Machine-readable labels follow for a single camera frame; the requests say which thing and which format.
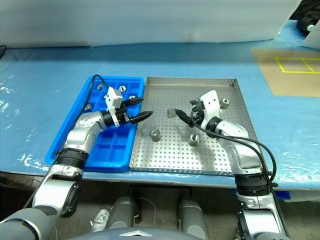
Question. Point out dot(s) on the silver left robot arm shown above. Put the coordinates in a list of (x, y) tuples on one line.
[(80, 130)]

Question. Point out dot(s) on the grey robot torso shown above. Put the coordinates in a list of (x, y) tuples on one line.
[(107, 235)]

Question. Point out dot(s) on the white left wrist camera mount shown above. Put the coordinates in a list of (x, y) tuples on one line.
[(112, 97)]

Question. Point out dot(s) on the blue compartment tray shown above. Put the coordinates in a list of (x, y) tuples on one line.
[(117, 150)]

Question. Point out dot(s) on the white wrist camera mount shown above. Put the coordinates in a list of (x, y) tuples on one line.
[(211, 102), (112, 97)]

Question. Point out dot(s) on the metal nut tray top right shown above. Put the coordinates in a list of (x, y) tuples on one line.
[(225, 102)]

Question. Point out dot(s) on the blue plastic table cover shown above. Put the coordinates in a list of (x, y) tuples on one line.
[(37, 95)]

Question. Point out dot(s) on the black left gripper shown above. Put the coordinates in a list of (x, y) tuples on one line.
[(123, 116)]

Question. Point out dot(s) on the grey right robot leg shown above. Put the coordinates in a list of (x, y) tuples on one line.
[(191, 215)]

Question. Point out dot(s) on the grey robot leg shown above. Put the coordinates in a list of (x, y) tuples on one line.
[(191, 215), (122, 212)]

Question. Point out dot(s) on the white slanted panel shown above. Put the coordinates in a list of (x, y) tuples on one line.
[(312, 37)]

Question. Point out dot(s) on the grey white foot piece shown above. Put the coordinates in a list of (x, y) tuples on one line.
[(100, 217)]

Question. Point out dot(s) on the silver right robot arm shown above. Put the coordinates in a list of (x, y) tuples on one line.
[(240, 155)]

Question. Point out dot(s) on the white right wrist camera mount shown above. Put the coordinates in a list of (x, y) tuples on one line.
[(211, 102)]

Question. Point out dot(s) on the white foam board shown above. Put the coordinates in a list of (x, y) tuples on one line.
[(150, 20)]

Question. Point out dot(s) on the grey left robot leg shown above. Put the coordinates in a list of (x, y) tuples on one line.
[(122, 212)]

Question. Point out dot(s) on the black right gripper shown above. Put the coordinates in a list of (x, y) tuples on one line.
[(198, 113)]

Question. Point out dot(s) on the black machine part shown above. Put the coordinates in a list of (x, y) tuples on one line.
[(303, 21)]

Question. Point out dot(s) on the blue object under table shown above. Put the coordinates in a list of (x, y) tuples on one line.
[(282, 195)]

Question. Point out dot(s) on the perforated metal tray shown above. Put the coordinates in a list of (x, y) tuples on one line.
[(170, 155)]

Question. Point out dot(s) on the brown cardboard sheet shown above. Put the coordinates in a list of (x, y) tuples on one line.
[(287, 82)]

